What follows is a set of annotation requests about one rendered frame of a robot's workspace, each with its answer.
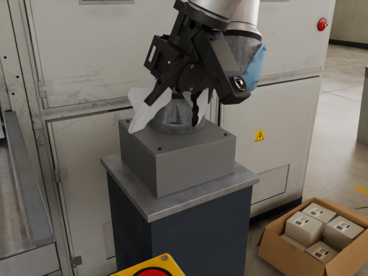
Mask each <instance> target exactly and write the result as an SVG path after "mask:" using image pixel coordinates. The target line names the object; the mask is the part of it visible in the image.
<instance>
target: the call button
mask: <svg viewBox="0 0 368 276"><path fill-rule="evenodd" d="M137 276H168V275H167V274H165V273H164V272H162V271H159V270H156V269H150V270H147V271H144V272H142V273H140V274H139V275H137Z"/></svg>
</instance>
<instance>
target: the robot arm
mask: <svg viewBox="0 0 368 276"><path fill-rule="evenodd" d="M259 5H260V0H188V2H183V1H181V0H176V1H175V4H174V6H173V8H175V9H176V10H178V11H179V13H178V15H177V18H176V21H175V23H174V26H173V28H172V31H171V34H170V35H167V34H163V35H162V36H157V35H154V37H153V40H152V43H151V46H150V48H149V51H148V54H147V57H146V60H145V63H144V66H145V67H146V68H147V69H148V70H150V72H151V74H152V75H153V76H155V81H154V82H152V83H151V84H150V85H149V86H148V87H146V88H140V87H133V88H132V89H130V91H129V92H128V99H129V101H130V103H131V105H132V107H133V109H134V111H135V115H134V117H133V119H132V121H131V123H130V127H129V130H128V132H129V133H130V134H133V133H136V132H138V131H141V130H143V129H144V128H145V126H146V125H147V123H148V125H149V126H150V127H151V128H152V129H154V130H157V131H160V132H163V133H169V134H188V133H193V132H196V131H198V130H200V129H202V128H203V126H204V119H205V118H204V113H205V111H206V109H207V106H208V104H209V103H210V100H211V96H212V93H213V91H214V89H215V90H216V93H217V95H218V97H219V99H220V101H221V103H222V104H223V105H234V104H240V103H241V102H243V101H244V100H246V99H247V98H249V97H250V95H251V91H253V90H255V89H256V87H257V84H258V80H259V78H260V74H261V71H262V66H263V63H264V60H265V56H266V50H267V45H266V44H264V43H262V44H261V41H262V35H261V34H260V33H259V31H258V30H257V19H258V10H259ZM215 29H216V30H215ZM153 46H155V47H156V49H155V52H154V54H153V58H152V60H151V62H150V61H149V58H150V54H151V52H152V49H153Z"/></svg>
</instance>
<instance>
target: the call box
mask: <svg viewBox="0 0 368 276"><path fill-rule="evenodd" d="M150 269H156V270H159V271H162V272H164V273H165V274H167V275H168V276H185V275H184V273H183V271H182V270H181V269H180V268H179V266H178V265H177V264H176V262H175V261H174V260H173V258H172V257H171V256H170V255H169V254H167V253H165V254H162V255H160V256H157V257H155V258H152V259H150V260H147V261H145V262H142V263H139V264H137V265H135V266H132V267H130V268H127V269H125V270H122V271H120V272H117V273H115V274H112V275H109V276H137V275H139V274H140V273H142V272H144V271H147V270H150Z"/></svg>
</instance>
